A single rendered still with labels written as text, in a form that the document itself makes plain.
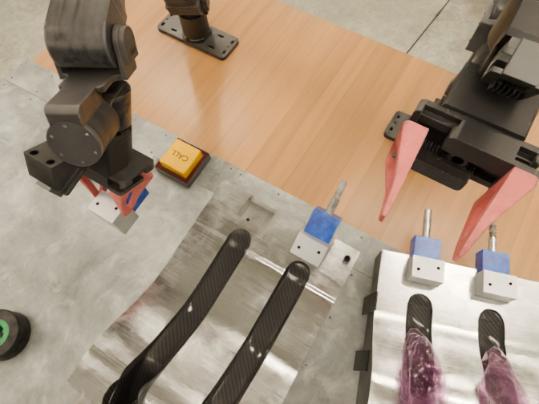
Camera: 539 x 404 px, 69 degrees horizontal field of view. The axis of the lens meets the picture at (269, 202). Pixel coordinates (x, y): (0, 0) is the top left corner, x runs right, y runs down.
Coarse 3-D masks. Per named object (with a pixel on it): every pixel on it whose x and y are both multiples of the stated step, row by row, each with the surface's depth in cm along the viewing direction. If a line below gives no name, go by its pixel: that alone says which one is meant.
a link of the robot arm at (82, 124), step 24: (120, 24) 43; (120, 48) 43; (72, 72) 45; (96, 72) 45; (120, 72) 44; (72, 96) 40; (96, 96) 42; (48, 120) 40; (72, 120) 39; (96, 120) 42; (48, 144) 42; (72, 144) 41; (96, 144) 41
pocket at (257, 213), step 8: (248, 200) 67; (256, 200) 68; (248, 208) 69; (256, 208) 69; (264, 208) 68; (272, 208) 67; (240, 216) 67; (248, 216) 68; (256, 216) 68; (264, 216) 68; (272, 216) 68; (256, 224) 67; (264, 224) 67
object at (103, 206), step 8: (104, 192) 60; (144, 192) 63; (96, 200) 59; (104, 200) 59; (112, 200) 59; (128, 200) 61; (88, 208) 59; (96, 208) 59; (104, 208) 59; (112, 208) 59; (136, 208) 63; (104, 216) 58; (112, 216) 58; (120, 216) 59; (128, 216) 61; (136, 216) 63; (112, 224) 59; (120, 224) 60; (128, 224) 62
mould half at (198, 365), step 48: (240, 192) 67; (192, 240) 64; (288, 240) 63; (336, 240) 63; (192, 288) 61; (240, 288) 61; (336, 288) 60; (144, 336) 56; (192, 336) 57; (240, 336) 58; (288, 336) 58; (96, 384) 52; (192, 384) 52; (288, 384) 55
